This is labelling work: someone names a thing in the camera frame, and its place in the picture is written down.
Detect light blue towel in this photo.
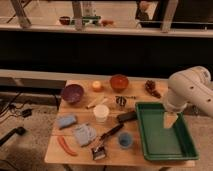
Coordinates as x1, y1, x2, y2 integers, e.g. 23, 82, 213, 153
73, 124, 97, 147

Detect wooden stick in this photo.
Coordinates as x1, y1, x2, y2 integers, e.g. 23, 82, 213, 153
86, 97, 108, 109

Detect white cup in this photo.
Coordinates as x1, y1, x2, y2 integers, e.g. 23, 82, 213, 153
93, 105, 110, 123

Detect brown pine cone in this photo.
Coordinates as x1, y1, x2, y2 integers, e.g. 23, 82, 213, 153
145, 80, 161, 99

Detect purple bowl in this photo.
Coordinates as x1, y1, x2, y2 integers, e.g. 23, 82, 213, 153
61, 84, 84, 104

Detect wooden table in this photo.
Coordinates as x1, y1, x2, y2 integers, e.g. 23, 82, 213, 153
44, 80, 195, 168

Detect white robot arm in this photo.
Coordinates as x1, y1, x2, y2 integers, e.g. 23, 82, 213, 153
162, 66, 213, 129

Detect orange bowl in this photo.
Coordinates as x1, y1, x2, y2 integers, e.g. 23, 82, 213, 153
110, 74, 129, 92

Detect small orange fruit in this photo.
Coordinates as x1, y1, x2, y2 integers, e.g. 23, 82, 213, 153
92, 81, 103, 92

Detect black floor cables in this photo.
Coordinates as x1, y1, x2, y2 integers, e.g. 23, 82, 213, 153
0, 91, 33, 148

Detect green plastic tray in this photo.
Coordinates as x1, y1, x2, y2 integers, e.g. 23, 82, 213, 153
135, 102, 199, 161

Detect black binder clip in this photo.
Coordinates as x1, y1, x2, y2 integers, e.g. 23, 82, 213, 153
91, 142, 106, 160

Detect metal whisk tool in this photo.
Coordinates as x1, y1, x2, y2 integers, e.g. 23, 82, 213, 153
115, 96, 136, 108

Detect blue sponge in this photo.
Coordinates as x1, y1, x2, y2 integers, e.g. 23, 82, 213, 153
57, 115, 77, 129

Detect dark red background bowl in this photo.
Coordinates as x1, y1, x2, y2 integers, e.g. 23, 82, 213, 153
59, 16, 70, 25

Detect green background object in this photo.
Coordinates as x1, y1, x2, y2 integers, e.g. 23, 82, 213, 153
82, 16, 101, 25

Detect red chili pepper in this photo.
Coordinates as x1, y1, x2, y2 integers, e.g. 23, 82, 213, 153
57, 136, 78, 156

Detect blue cup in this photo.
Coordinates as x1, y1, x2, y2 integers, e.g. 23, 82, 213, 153
118, 132, 133, 149

